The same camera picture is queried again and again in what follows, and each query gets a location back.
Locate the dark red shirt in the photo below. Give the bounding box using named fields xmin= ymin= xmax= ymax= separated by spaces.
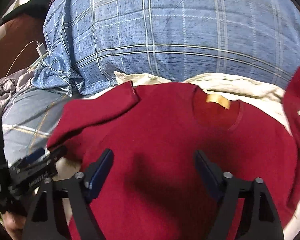
xmin=46 ymin=65 xmax=300 ymax=240

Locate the blue plaid pillow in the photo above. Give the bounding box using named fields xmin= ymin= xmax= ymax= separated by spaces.
xmin=33 ymin=0 xmax=300 ymax=95

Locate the black cloth on headboard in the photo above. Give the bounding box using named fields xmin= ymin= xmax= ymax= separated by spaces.
xmin=0 ymin=0 xmax=51 ymax=26

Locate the person's left hand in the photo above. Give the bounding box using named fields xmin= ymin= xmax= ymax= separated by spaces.
xmin=2 ymin=211 xmax=26 ymax=240

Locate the white charger cable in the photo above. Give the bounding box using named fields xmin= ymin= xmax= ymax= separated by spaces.
xmin=5 ymin=39 xmax=40 ymax=78

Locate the grey crumpled cloth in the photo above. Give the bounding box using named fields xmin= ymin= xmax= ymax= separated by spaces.
xmin=0 ymin=67 xmax=34 ymax=116

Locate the brown wooden headboard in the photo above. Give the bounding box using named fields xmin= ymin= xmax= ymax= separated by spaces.
xmin=0 ymin=15 xmax=45 ymax=79

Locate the grey plaid bed sheet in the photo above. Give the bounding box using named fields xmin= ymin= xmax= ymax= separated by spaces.
xmin=2 ymin=86 xmax=82 ymax=165

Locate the white charger plug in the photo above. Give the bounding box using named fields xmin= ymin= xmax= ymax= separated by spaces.
xmin=36 ymin=42 xmax=47 ymax=57

